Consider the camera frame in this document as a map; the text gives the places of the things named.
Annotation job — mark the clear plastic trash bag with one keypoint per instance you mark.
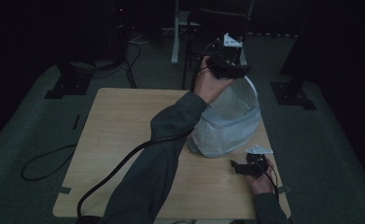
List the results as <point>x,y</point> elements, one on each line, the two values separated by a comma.
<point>220,138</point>

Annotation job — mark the grey tape piece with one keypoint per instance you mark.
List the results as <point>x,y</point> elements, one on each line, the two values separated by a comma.
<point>284,189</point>
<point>64,190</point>

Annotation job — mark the black stand with base plate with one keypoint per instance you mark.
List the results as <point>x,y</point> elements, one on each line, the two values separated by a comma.
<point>68,84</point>
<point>292,93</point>

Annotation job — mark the person's right hand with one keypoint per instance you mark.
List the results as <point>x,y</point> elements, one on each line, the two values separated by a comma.
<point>261,185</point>

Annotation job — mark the black tape strip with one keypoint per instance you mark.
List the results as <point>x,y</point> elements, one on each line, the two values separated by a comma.
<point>76,122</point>

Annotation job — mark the white desk frame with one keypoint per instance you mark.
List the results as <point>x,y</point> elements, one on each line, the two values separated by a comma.
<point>175,37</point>

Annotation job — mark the black folding chair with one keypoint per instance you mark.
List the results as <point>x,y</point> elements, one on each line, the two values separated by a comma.
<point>214,25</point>

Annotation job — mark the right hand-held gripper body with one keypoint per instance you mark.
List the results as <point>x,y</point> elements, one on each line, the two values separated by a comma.
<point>257,165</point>

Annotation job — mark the person's left hand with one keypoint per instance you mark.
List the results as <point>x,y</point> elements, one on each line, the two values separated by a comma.
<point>211,85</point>

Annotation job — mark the white and grey trash can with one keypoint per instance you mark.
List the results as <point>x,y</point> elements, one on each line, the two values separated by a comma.
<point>236,105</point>

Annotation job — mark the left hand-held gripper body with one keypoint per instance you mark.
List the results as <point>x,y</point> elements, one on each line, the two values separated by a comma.
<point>225,57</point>

